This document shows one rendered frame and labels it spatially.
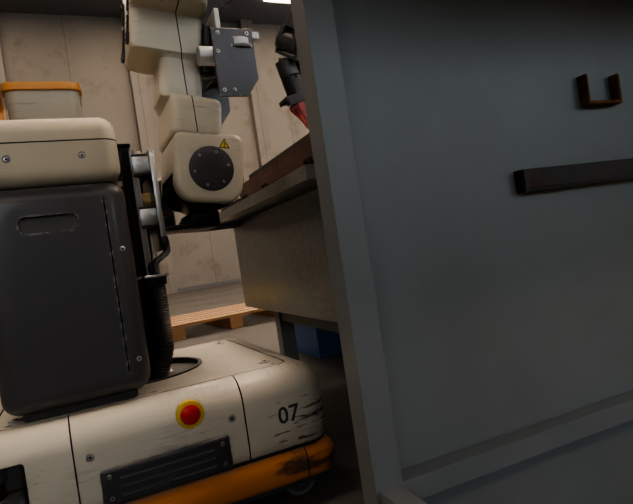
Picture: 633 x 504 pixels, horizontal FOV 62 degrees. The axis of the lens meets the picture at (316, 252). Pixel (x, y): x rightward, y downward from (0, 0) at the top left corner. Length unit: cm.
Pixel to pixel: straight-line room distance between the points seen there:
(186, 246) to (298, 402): 1113
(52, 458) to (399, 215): 69
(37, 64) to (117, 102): 164
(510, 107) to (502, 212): 17
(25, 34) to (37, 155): 1195
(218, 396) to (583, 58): 88
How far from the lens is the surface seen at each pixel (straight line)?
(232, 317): 406
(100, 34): 1306
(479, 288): 82
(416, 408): 77
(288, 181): 119
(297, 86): 158
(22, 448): 104
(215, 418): 105
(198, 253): 1220
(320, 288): 152
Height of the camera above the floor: 51
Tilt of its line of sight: level
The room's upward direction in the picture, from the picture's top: 8 degrees counter-clockwise
